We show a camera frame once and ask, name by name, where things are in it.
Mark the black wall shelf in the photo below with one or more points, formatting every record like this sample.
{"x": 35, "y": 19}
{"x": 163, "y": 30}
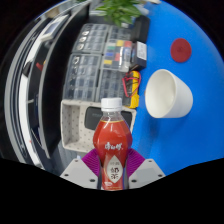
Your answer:
{"x": 55, "y": 83}

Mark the white cup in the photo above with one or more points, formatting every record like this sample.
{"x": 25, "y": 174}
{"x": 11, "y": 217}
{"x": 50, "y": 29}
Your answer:
{"x": 166, "y": 93}

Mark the green potted plant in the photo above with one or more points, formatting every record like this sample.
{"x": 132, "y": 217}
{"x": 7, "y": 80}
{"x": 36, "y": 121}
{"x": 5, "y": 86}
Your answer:
{"x": 118, "y": 11}

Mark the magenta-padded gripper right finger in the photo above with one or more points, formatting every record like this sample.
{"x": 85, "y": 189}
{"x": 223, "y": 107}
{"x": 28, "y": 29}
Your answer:
{"x": 146, "y": 173}

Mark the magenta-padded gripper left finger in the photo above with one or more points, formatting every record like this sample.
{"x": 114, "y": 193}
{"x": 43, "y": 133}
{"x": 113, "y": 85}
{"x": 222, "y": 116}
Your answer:
{"x": 78, "y": 173}

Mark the black case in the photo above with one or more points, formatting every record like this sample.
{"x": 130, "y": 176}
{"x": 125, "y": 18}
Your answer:
{"x": 141, "y": 28}

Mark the black box white label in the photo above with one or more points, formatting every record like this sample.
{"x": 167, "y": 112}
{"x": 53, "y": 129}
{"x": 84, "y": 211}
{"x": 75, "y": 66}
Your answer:
{"x": 140, "y": 55}

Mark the clear parts box coloured contents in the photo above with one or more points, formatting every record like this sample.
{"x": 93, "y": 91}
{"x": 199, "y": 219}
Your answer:
{"x": 116, "y": 55}

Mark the black rounded speaker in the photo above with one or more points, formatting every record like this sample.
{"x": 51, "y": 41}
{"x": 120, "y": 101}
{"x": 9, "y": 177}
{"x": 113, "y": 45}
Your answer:
{"x": 91, "y": 118}

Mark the white perforated tray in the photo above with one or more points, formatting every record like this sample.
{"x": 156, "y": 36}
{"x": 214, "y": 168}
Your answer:
{"x": 75, "y": 130}

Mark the yellow multimeter with leads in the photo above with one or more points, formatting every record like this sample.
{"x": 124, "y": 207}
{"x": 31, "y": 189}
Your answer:
{"x": 133, "y": 96}

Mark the yellow and red tool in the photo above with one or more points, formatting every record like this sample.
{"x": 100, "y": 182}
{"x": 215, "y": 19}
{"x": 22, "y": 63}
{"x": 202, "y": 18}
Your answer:
{"x": 39, "y": 66}

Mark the red drink bottle white cap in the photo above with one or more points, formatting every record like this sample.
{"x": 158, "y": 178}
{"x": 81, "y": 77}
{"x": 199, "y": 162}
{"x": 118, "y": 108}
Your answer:
{"x": 112, "y": 140}

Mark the grey oscilloscope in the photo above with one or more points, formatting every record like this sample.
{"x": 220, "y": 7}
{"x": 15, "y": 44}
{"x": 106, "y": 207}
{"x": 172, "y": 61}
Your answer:
{"x": 53, "y": 28}

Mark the flat round red coaster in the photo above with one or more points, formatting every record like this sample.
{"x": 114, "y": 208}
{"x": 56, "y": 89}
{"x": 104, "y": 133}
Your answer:
{"x": 181, "y": 50}

